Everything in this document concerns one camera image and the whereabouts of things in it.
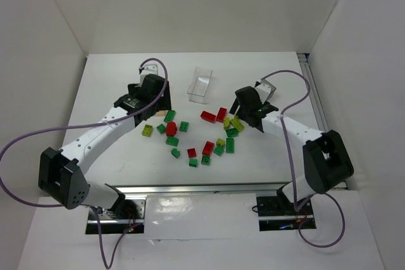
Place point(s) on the green long lego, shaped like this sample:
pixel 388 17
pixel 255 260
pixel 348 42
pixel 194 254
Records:
pixel 230 145
pixel 169 116

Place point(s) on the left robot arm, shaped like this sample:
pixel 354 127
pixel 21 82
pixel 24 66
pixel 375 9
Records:
pixel 62 172

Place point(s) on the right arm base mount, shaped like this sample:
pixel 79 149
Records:
pixel 272 216

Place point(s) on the red round lego piece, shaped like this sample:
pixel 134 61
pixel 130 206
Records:
pixel 171 129

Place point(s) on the clear plastic container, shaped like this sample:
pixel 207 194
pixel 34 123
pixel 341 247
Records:
pixel 199 85

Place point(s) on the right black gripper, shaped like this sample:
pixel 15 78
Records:
pixel 242 113

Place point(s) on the green small lego right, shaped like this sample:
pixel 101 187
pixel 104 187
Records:
pixel 219 150

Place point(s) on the green lego below red piece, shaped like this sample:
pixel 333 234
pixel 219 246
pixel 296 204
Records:
pixel 172 141

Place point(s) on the green square lego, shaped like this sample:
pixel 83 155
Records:
pixel 184 125

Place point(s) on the green small lego left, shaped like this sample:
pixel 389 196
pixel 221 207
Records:
pixel 161 128

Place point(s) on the yellow-green long lego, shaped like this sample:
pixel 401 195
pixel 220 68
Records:
pixel 237 124

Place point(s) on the green lego with holes right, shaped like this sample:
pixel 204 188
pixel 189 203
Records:
pixel 232 132

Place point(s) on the aluminium front rail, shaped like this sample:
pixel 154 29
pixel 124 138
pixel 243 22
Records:
pixel 204 188

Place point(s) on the green small lego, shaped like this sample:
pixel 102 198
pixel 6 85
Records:
pixel 193 162
pixel 161 128
pixel 219 150

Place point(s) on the green notched lego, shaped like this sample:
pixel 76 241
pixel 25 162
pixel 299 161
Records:
pixel 175 153

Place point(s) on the red long lego brick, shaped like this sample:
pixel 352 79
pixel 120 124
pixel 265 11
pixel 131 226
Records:
pixel 221 115

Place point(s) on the green lego with holes bottom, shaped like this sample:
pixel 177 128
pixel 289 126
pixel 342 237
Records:
pixel 206 160

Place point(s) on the aluminium right rail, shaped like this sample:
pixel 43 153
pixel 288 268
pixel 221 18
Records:
pixel 316 99

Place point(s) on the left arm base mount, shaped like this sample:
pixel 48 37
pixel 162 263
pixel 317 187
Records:
pixel 130 216

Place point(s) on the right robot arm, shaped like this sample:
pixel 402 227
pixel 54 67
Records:
pixel 295 135

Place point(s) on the green lego with holes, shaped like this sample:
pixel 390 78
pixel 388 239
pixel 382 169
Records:
pixel 206 160
pixel 232 132

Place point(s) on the red small lego brick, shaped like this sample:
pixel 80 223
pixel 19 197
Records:
pixel 191 153

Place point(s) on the red tilted lego brick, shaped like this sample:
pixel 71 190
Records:
pixel 208 148

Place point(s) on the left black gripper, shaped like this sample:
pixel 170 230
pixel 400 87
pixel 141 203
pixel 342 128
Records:
pixel 165 98

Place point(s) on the yellow-green small lego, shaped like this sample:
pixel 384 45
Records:
pixel 220 142
pixel 226 123

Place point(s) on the dark smoked plastic container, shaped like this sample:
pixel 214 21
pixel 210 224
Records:
pixel 265 89

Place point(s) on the red curved lego brick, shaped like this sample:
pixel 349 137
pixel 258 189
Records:
pixel 206 116

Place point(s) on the aluminium rail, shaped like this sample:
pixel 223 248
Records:
pixel 204 188
pixel 316 99

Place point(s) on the wooden box container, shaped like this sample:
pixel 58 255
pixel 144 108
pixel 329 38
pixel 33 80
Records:
pixel 162 113

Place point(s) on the green small lego bottom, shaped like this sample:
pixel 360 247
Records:
pixel 193 162

